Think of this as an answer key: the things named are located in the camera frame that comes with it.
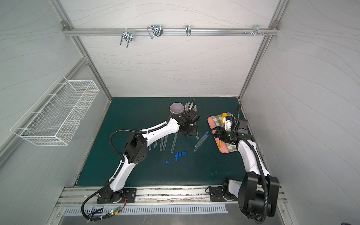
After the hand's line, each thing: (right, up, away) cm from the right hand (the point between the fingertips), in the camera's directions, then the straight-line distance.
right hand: (214, 132), depth 84 cm
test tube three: (-31, -1, -23) cm, 39 cm away
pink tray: (+7, -11, +7) cm, 15 cm away
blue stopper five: (-21, -15, +4) cm, 26 cm away
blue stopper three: (-24, -15, +3) cm, 28 cm away
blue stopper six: (-19, -14, +5) cm, 24 cm away
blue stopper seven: (-17, -14, +4) cm, 23 cm away
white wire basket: (-83, +10, -17) cm, 85 cm away
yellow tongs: (+12, +10, +21) cm, 26 cm away
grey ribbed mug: (-16, +17, +23) cm, 33 cm away
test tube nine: (-2, -3, +14) cm, 15 cm away
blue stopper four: (-23, -14, +4) cm, 27 cm away
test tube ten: (-3, -5, +12) cm, 13 cm away
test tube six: (-25, -8, +9) cm, 28 cm away
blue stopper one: (-29, -19, 0) cm, 34 cm away
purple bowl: (-24, +15, +26) cm, 38 cm away
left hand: (-11, -1, +6) cm, 13 cm away
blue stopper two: (-23, -17, +2) cm, 29 cm away
